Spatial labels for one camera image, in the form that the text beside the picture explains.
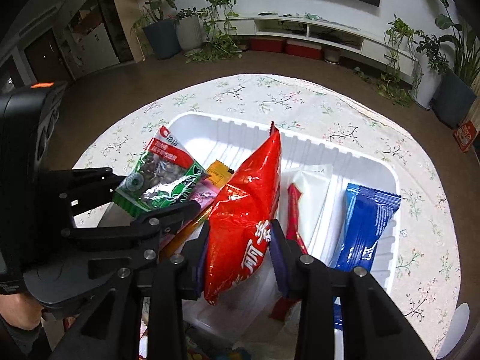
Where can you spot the large broad-leaf plant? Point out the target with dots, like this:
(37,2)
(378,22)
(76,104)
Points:
(461,37)

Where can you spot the white storage cabinet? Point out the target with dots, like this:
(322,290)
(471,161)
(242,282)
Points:
(93,48)

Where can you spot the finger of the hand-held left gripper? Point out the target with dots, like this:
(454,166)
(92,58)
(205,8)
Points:
(142,232)
(90,183)

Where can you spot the dark grey plant pot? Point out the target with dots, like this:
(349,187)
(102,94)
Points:
(453,101)
(161,39)

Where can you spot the red storage box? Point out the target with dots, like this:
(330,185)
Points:
(267,45)
(304,49)

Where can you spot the white plastic tray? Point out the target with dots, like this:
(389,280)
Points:
(240,135)

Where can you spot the red cardboard box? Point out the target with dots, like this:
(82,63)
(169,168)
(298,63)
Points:
(465,137)

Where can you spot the green snack packet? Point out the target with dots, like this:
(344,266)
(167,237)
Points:
(161,172)

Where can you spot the white snack packet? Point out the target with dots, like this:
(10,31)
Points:
(311,202)

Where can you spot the pink snack packet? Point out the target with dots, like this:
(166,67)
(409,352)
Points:
(204,195)

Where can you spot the white smooth plant pot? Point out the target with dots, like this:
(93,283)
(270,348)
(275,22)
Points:
(430,90)

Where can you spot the white television cabinet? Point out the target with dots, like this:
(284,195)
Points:
(270,26)

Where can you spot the red stick snack packet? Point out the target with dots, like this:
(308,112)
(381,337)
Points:
(294,213)

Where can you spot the colourful cartoon snack packet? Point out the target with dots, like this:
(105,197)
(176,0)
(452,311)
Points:
(195,355)

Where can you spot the blue biscuit packet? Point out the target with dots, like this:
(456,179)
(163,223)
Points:
(360,225)

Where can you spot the orange snack packet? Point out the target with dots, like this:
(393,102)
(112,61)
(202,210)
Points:
(219,172)

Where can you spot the red snack bag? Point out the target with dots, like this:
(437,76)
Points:
(240,213)

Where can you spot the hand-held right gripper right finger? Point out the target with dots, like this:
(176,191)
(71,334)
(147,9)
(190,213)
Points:
(278,258)

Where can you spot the small white bowl pot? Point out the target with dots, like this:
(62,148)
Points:
(332,56)

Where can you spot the trailing pothos plant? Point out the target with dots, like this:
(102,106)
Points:
(219,18)
(397,41)

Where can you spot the person's left hand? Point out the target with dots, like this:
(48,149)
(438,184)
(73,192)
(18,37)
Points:
(18,313)

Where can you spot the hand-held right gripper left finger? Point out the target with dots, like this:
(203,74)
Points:
(201,255)

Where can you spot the white ribbed plant pot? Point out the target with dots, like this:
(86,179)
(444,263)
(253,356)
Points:
(189,33)

